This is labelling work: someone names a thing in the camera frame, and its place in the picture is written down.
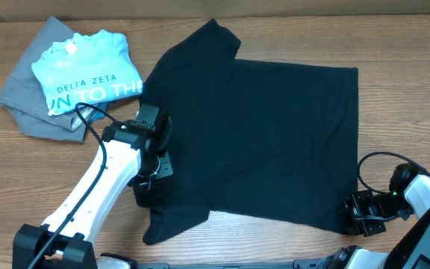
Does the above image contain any black t-shirt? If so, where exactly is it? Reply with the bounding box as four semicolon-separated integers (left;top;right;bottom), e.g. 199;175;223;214
135;20;358;245

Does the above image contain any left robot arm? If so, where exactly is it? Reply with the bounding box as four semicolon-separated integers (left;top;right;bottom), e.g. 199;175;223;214
12;116;173;268

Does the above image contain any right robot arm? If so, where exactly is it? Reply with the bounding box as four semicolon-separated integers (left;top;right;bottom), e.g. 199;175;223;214
315;163;430;269

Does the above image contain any teal folded garment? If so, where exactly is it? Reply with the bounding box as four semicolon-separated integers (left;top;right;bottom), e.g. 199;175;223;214
87;102;108;123

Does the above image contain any striped grey folded garment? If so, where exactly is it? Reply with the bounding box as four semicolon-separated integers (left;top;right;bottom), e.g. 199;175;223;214
70;107;99;131

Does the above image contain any folded light blue t-shirt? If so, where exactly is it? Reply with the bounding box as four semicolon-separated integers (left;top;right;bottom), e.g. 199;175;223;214
31;29;143;116

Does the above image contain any folded grey t-shirt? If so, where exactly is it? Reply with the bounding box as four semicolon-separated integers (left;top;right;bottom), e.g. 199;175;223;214
0;16;86;143

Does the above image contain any brown cardboard backboard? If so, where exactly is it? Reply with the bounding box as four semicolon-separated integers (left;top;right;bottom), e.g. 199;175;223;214
0;0;430;22

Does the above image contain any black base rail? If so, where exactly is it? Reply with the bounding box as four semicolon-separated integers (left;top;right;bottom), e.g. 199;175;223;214
99;253;335;269

